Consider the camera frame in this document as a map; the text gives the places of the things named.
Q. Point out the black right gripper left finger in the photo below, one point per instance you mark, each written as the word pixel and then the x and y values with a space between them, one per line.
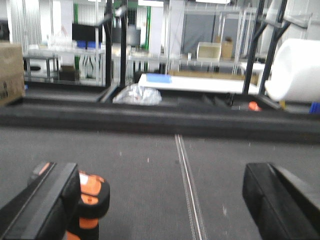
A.
pixel 43 210

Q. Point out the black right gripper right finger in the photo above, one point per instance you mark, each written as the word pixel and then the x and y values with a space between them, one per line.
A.
pixel 282 206

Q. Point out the orange black scanner gun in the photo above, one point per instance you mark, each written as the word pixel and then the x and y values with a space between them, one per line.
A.
pixel 93 205

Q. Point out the large cardboard box stack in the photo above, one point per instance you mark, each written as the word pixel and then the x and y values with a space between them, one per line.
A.
pixel 12 84

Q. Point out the small brown cardboard box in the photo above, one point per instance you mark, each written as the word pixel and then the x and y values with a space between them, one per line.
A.
pixel 227 48

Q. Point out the black raised conveyor edge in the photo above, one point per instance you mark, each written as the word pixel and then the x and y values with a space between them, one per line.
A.
pixel 164 120

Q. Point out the small orange object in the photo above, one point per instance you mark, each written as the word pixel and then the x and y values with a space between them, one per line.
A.
pixel 253 106

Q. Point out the white foam roll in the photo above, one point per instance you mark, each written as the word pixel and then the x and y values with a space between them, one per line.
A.
pixel 295 74

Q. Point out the crumpled silver plastic bag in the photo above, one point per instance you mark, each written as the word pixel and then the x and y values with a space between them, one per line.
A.
pixel 135 94

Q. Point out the white flat board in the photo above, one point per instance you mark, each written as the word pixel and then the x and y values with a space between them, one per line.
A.
pixel 196 84

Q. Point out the blue sheet on board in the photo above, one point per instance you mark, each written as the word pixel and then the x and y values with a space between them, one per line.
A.
pixel 158 78

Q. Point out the beige open bin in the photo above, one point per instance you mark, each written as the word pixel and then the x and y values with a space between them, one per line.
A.
pixel 208 51

